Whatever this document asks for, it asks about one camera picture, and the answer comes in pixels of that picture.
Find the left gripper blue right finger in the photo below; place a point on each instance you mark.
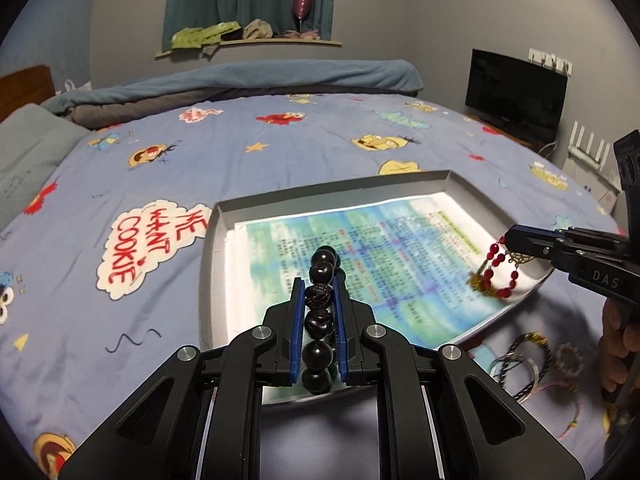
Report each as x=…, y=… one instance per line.
x=341, y=339

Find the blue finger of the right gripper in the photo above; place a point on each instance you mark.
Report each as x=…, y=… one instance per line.
x=530, y=251
x=521, y=237

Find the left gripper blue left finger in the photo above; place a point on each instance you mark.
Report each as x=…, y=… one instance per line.
x=295, y=333

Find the right hand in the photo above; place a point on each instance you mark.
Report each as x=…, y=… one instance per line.
x=615, y=345

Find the grey cardboard box lid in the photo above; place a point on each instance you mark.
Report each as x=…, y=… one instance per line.
x=523, y=280

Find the white router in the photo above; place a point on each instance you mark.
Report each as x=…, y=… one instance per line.
x=586, y=163

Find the black monitor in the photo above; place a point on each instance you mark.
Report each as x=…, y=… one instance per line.
x=519, y=97

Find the blue cartoon bed sheet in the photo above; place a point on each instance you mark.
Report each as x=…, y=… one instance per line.
x=99, y=274

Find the wooden window shelf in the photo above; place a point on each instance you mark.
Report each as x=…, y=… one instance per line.
x=211, y=50

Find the blue grey folded blanket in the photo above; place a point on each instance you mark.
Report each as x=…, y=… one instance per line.
x=141, y=98

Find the beige cloth on shelf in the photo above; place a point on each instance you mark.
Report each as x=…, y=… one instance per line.
x=257, y=29

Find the green cloth on shelf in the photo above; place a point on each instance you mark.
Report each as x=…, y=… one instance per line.
x=198, y=37

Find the pink balloon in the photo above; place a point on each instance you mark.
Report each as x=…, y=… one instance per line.
x=300, y=12

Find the grey pillow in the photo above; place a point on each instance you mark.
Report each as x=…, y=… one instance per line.
x=33, y=144

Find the wooden headboard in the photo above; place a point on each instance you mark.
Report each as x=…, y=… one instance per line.
x=33, y=85

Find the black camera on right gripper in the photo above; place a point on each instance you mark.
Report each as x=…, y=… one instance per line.
x=626, y=150

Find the white wall hooks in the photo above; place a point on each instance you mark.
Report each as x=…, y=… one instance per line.
x=550, y=61

